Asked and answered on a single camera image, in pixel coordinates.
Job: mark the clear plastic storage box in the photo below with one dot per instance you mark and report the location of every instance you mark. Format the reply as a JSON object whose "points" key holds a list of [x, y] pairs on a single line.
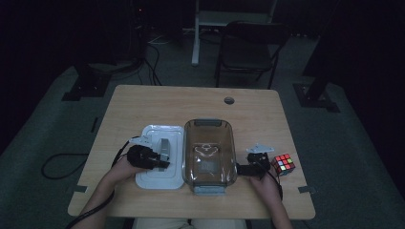
{"points": [[210, 152]]}

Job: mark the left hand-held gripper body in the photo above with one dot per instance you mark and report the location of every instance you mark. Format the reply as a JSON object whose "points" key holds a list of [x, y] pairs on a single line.
{"points": [[141, 157]]}

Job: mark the colourful puzzle cube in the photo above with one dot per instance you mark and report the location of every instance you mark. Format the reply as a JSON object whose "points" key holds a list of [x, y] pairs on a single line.
{"points": [[283, 164]]}

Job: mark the black stand base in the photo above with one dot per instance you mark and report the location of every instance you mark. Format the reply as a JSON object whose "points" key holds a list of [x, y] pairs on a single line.
{"points": [[87, 86], [313, 98]]}

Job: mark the grey tape piece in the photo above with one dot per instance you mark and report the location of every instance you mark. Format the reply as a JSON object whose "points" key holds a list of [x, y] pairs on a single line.
{"points": [[80, 189], [307, 190]]}

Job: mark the black folding chair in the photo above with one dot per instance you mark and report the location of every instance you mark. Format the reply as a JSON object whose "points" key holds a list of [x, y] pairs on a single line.
{"points": [[245, 58]]}

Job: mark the person's left hand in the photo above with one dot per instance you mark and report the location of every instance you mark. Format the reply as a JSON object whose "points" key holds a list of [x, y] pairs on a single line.
{"points": [[122, 173]]}

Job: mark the black strip on floor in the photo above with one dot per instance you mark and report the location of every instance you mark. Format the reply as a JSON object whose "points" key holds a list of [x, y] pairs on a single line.
{"points": [[94, 124]]}

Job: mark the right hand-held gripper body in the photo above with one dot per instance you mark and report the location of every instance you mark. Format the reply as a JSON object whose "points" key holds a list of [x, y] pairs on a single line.
{"points": [[258, 165]]}

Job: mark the person's right hand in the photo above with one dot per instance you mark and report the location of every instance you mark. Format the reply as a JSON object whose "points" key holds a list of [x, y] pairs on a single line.
{"points": [[267, 187]]}

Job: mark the white container lid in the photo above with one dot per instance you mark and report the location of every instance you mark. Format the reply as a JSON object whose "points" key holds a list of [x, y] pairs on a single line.
{"points": [[159, 179]]}

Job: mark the dark equipment tower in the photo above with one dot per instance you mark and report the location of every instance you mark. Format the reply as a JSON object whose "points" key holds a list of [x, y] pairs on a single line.
{"points": [[138, 31]]}

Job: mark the white desk frame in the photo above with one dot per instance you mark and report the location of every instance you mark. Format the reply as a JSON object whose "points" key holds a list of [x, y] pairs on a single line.
{"points": [[196, 38]]}

